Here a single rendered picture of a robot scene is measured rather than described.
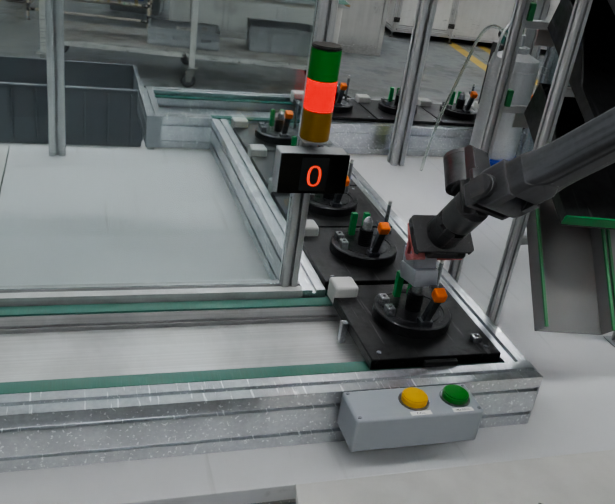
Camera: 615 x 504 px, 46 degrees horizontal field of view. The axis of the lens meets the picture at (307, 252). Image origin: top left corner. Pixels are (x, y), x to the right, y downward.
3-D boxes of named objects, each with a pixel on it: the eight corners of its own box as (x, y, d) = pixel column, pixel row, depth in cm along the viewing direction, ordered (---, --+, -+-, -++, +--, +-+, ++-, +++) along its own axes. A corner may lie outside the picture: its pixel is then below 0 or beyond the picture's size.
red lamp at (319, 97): (337, 114, 119) (341, 84, 117) (307, 112, 118) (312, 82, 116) (327, 105, 124) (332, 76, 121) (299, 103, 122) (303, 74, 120)
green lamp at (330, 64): (341, 83, 117) (346, 53, 115) (312, 82, 116) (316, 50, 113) (332, 75, 121) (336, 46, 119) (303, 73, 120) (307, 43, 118)
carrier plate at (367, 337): (498, 362, 126) (501, 351, 125) (369, 370, 119) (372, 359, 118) (439, 291, 146) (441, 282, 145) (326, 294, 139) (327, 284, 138)
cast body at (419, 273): (436, 287, 126) (442, 247, 124) (413, 287, 125) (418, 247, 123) (417, 273, 134) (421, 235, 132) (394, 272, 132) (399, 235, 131)
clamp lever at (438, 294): (432, 323, 126) (448, 296, 120) (422, 323, 125) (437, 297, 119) (426, 306, 128) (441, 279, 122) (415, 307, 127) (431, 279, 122)
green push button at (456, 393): (470, 409, 113) (473, 398, 112) (447, 411, 112) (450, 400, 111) (459, 392, 116) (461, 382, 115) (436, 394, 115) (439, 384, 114)
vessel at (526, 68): (524, 161, 212) (562, 28, 195) (481, 160, 207) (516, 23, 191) (500, 145, 224) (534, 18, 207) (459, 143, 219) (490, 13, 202)
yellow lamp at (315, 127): (332, 143, 122) (336, 114, 119) (303, 142, 120) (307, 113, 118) (323, 133, 126) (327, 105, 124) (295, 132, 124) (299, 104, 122)
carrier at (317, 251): (436, 287, 148) (449, 232, 142) (323, 290, 140) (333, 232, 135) (391, 234, 168) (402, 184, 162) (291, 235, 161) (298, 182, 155)
